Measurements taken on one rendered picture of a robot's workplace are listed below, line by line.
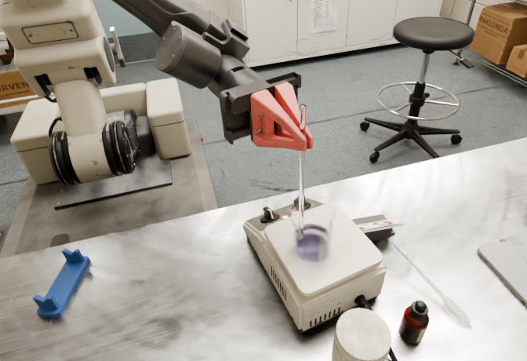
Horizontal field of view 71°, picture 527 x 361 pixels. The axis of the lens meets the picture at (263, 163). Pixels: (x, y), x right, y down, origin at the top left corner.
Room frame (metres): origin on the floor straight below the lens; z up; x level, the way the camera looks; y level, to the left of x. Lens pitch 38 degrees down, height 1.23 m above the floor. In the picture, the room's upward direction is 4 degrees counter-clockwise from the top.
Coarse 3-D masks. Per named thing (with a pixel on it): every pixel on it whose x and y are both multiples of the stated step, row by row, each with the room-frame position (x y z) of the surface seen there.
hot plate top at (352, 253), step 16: (336, 208) 0.38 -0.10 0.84; (272, 224) 0.35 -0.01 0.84; (288, 224) 0.35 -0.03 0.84; (336, 224) 0.35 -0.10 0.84; (352, 224) 0.34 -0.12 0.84; (272, 240) 0.33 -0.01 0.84; (288, 240) 0.32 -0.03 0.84; (336, 240) 0.32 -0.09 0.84; (352, 240) 0.32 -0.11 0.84; (368, 240) 0.32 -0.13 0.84; (288, 256) 0.30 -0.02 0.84; (336, 256) 0.29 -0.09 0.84; (352, 256) 0.29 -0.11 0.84; (368, 256) 0.29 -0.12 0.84; (288, 272) 0.28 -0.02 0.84; (304, 272) 0.27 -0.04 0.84; (320, 272) 0.27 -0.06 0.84; (336, 272) 0.27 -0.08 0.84; (352, 272) 0.27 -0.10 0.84; (304, 288) 0.25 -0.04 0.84; (320, 288) 0.25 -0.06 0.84
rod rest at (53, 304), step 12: (72, 252) 0.38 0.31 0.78; (72, 264) 0.37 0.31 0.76; (84, 264) 0.37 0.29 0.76; (60, 276) 0.35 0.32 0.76; (72, 276) 0.35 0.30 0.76; (60, 288) 0.33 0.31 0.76; (72, 288) 0.33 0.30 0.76; (36, 300) 0.30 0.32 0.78; (48, 300) 0.29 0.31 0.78; (60, 300) 0.31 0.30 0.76; (36, 312) 0.29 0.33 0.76; (48, 312) 0.29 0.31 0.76; (60, 312) 0.29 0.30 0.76
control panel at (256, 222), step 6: (276, 210) 0.44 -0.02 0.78; (282, 210) 0.43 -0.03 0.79; (288, 210) 0.42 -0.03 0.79; (258, 216) 0.43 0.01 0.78; (282, 216) 0.40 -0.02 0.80; (288, 216) 0.40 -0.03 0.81; (252, 222) 0.41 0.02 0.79; (258, 222) 0.40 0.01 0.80; (258, 228) 0.37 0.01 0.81; (264, 228) 0.37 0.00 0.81
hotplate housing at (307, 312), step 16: (256, 240) 0.36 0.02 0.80; (272, 256) 0.32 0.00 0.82; (272, 272) 0.31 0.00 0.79; (368, 272) 0.28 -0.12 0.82; (384, 272) 0.28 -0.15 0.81; (288, 288) 0.27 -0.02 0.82; (336, 288) 0.26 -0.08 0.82; (352, 288) 0.26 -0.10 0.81; (368, 288) 0.27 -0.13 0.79; (288, 304) 0.27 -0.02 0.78; (304, 304) 0.24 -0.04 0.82; (320, 304) 0.24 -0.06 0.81; (336, 304) 0.25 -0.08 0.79; (352, 304) 0.27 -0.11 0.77; (368, 304) 0.26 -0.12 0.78; (304, 320) 0.24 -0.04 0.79; (320, 320) 0.25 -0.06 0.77
